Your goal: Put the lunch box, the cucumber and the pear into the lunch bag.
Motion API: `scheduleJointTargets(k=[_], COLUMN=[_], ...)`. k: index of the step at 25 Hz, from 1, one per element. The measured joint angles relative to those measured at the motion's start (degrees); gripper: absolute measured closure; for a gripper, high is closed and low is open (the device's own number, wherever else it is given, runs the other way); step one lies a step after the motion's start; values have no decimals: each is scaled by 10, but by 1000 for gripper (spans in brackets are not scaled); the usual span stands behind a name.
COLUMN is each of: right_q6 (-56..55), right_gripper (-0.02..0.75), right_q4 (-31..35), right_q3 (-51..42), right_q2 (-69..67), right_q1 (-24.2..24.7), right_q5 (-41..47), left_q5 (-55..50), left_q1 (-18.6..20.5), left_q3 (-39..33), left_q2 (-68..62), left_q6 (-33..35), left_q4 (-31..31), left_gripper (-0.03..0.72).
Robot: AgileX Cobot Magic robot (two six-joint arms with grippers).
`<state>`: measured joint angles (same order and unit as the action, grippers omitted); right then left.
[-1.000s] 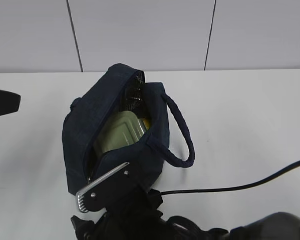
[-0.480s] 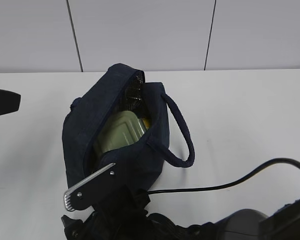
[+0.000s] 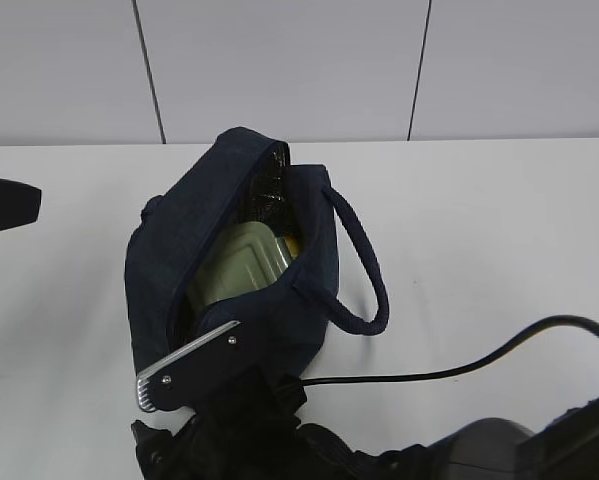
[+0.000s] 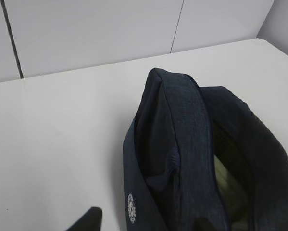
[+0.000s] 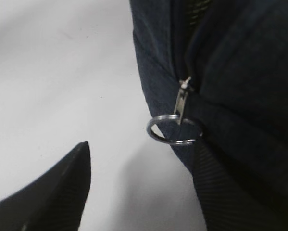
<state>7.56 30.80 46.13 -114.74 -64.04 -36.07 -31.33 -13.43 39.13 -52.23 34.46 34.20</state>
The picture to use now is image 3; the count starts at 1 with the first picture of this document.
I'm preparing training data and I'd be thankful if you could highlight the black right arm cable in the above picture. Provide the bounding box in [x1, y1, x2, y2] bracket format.
[298, 314, 599, 389]

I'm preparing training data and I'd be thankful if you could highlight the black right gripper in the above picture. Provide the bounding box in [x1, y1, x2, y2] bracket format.
[131, 368, 429, 479]

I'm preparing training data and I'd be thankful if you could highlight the green lidded lunch box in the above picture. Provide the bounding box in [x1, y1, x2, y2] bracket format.
[186, 221, 292, 314]

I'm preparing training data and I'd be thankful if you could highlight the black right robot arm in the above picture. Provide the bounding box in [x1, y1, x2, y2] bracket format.
[132, 365, 599, 479]

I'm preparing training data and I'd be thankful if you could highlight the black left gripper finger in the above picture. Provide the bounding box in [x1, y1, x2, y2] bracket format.
[0, 178, 42, 232]

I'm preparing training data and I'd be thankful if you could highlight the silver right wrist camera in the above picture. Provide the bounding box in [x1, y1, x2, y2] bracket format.
[135, 320, 269, 413]

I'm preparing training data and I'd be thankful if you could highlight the yellow pear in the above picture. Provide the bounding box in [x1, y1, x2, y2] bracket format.
[283, 236, 302, 258]

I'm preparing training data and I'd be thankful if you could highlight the dark blue lunch bag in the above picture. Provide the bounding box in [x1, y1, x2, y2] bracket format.
[124, 127, 389, 386]

